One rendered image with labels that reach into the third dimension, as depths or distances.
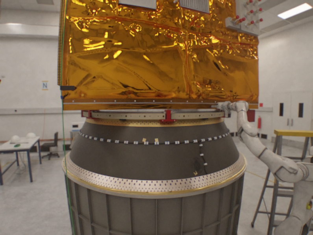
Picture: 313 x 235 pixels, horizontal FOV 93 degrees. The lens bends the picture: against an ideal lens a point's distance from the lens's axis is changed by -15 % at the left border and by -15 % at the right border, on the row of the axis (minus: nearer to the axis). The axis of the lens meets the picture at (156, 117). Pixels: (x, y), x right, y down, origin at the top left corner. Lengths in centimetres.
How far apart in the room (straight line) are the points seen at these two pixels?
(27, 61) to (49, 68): 82
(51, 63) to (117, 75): 589
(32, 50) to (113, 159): 637
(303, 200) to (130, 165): 116
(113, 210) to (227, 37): 187
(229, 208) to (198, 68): 133
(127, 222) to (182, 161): 65
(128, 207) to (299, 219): 112
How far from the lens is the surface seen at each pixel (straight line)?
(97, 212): 161
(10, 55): 758
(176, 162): 135
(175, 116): 140
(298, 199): 132
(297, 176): 109
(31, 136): 579
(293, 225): 135
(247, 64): 201
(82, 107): 135
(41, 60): 721
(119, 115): 145
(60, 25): 157
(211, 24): 184
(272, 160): 106
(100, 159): 149
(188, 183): 135
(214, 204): 159
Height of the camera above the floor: 178
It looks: 4 degrees down
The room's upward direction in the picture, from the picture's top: straight up
